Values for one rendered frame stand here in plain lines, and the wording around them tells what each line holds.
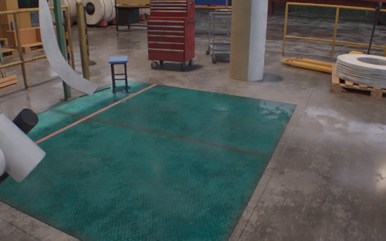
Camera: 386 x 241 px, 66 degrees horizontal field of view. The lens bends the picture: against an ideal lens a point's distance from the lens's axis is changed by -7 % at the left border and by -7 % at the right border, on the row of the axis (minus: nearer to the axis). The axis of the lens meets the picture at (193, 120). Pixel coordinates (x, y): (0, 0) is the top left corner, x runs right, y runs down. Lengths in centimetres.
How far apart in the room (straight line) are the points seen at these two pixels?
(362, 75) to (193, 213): 333
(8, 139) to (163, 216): 152
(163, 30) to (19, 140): 481
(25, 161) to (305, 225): 169
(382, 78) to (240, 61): 195
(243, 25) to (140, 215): 333
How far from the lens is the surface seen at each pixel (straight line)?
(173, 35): 520
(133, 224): 192
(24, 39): 870
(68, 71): 96
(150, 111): 352
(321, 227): 201
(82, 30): 433
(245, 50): 469
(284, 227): 195
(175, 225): 190
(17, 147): 53
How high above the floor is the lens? 124
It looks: 22 degrees down
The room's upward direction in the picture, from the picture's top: straight up
